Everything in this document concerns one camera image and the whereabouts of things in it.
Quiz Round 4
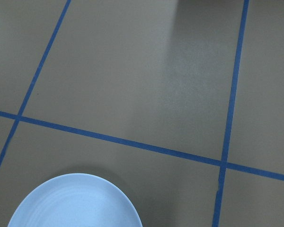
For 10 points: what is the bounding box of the light blue plate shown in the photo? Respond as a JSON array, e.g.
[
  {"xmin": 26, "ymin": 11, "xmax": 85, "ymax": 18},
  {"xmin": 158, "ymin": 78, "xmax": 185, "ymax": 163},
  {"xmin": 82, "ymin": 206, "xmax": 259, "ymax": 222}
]
[{"xmin": 8, "ymin": 173, "xmax": 142, "ymax": 227}]

